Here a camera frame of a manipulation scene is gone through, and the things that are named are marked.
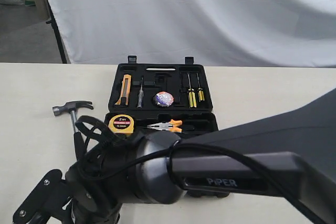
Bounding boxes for white backdrop cloth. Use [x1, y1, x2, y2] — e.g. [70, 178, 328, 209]
[48, 0, 335, 67]

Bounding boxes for yellow tape measure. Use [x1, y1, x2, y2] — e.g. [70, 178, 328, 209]
[108, 114, 134, 136]

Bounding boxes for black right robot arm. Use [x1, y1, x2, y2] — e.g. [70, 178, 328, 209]
[65, 90, 335, 223]

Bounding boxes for black plastic tool case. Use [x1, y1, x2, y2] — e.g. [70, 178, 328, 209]
[103, 56, 219, 198]

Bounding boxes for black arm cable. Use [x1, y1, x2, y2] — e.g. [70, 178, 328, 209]
[74, 115, 329, 224]

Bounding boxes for clear test pen screwdriver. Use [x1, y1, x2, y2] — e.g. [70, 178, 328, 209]
[136, 77, 144, 108]

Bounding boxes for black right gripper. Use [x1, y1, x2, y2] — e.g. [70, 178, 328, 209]
[60, 197, 122, 224]

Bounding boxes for small yellow black screwdriver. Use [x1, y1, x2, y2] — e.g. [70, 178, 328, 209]
[196, 73, 205, 102]

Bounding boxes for large yellow black screwdriver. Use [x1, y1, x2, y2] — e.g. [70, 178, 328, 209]
[187, 73, 197, 108]

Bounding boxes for black backdrop stand pole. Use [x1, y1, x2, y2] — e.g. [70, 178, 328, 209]
[35, 0, 70, 64]

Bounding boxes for orange utility knife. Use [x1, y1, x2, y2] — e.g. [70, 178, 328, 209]
[115, 74, 132, 105]

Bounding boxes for orange handled pliers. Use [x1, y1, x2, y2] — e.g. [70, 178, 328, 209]
[145, 120, 195, 133]

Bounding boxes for black electrical tape roll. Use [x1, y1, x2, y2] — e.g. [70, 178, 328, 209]
[153, 91, 174, 108]

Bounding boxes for claw hammer black grip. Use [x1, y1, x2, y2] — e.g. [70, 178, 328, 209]
[52, 101, 94, 160]

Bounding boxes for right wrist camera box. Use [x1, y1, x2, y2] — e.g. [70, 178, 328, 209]
[12, 169, 72, 224]

